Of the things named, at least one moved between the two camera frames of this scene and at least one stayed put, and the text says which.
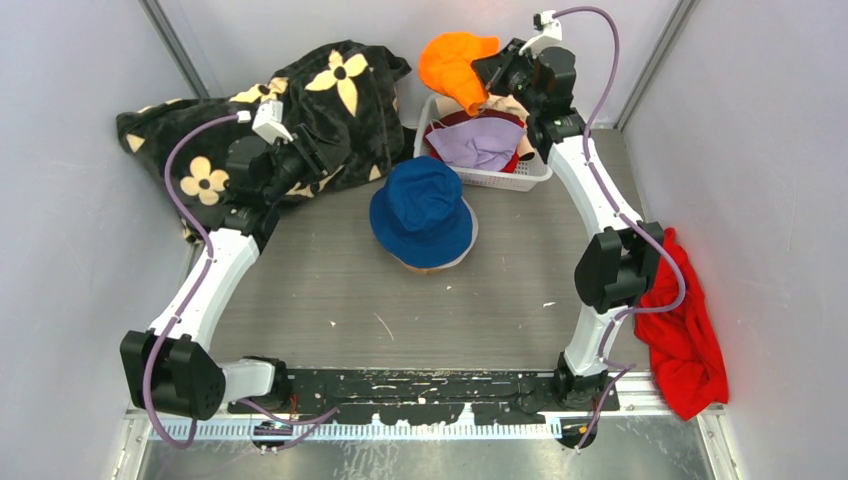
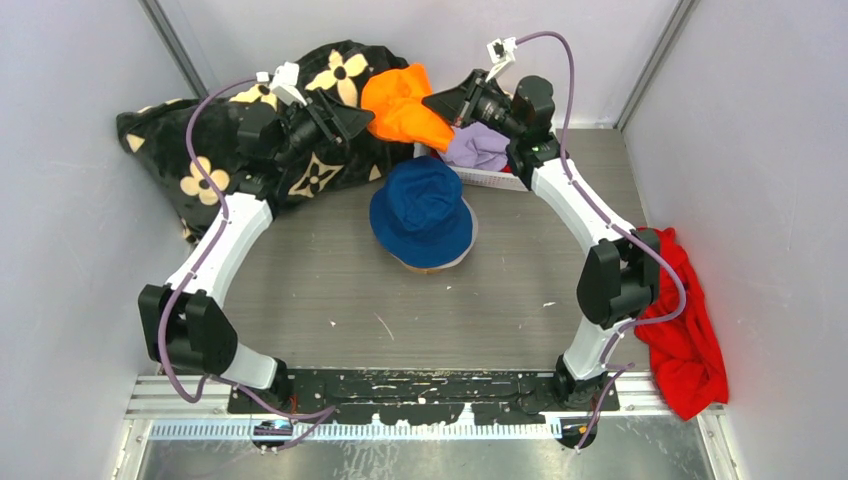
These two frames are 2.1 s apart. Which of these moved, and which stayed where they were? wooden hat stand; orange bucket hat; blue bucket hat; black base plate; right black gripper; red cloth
Moved: right black gripper; orange bucket hat
Stayed: black base plate; red cloth; blue bucket hat; wooden hat stand
